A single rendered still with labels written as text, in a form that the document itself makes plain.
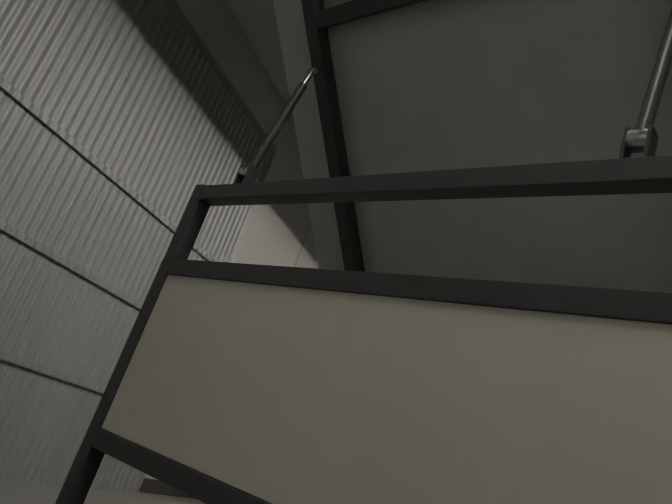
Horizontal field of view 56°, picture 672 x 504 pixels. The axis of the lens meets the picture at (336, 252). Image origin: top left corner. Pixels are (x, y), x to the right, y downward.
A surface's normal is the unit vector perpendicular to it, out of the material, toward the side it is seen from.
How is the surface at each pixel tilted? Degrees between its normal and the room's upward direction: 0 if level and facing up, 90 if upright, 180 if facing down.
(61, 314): 90
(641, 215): 131
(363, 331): 90
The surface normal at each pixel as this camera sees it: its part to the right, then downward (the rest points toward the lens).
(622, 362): -0.60, -0.44
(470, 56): -0.66, 0.26
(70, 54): 0.90, 0.19
